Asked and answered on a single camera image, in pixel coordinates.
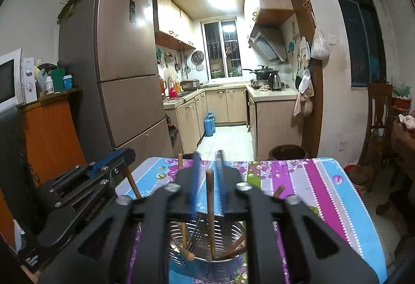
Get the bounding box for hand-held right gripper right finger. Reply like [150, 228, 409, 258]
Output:
[215, 150, 380, 284]

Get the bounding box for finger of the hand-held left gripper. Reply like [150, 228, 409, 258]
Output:
[48, 147, 135, 194]
[52, 156, 131, 208]

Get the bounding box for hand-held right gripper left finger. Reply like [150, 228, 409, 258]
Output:
[38, 151, 205, 284]

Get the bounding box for blue perforated utensil holder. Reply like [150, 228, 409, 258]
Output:
[134, 217, 260, 284]

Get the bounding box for orange wooden cabinet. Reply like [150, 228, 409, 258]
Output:
[19, 86, 89, 189]

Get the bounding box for brown refrigerator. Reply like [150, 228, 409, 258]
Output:
[58, 0, 176, 155]

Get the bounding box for beige lower kitchen cabinets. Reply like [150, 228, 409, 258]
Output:
[163, 87, 247, 149]

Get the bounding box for brown ceramic jar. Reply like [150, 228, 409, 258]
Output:
[268, 145, 307, 162]

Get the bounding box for dark cloth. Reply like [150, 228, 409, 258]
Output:
[0, 106, 40, 256]

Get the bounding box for beige stove counter cabinet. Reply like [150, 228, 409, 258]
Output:
[245, 84, 304, 162]

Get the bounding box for floral striped tablecloth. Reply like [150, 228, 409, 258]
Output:
[115, 156, 388, 284]

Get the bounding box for green box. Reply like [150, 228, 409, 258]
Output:
[51, 68, 67, 93]

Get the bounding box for rice cooker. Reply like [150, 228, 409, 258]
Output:
[180, 78, 200, 92]

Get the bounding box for steel electric kettle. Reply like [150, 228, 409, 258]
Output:
[268, 72, 283, 91]

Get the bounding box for black wok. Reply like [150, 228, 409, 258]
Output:
[241, 65, 280, 79]

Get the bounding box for white microwave oven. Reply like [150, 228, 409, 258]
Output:
[0, 49, 39, 114]

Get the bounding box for hanging cloth bags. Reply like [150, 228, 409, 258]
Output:
[293, 36, 315, 118]

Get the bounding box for barred kitchen window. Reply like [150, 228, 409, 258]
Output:
[201, 19, 243, 79]

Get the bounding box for red plastic basin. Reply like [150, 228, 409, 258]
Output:
[343, 164, 365, 181]

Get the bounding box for steel range hood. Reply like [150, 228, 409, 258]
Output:
[248, 26, 289, 64]

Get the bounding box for beige upper kitchen cabinet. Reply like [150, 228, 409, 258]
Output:
[155, 0, 197, 51]

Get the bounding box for white hanging plastic bag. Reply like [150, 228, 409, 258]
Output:
[310, 26, 331, 60]

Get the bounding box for dark wooden chair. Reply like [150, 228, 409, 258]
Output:
[358, 81, 395, 194]

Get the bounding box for wood-trimmed upper kitchen cabinet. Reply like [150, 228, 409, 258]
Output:
[243, 0, 296, 29]

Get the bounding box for dark wooden dining table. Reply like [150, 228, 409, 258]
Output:
[390, 115, 415, 181]

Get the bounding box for pink cloth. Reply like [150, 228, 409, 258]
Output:
[398, 112, 415, 132]

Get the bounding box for dark room window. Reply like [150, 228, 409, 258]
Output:
[327, 0, 388, 89]

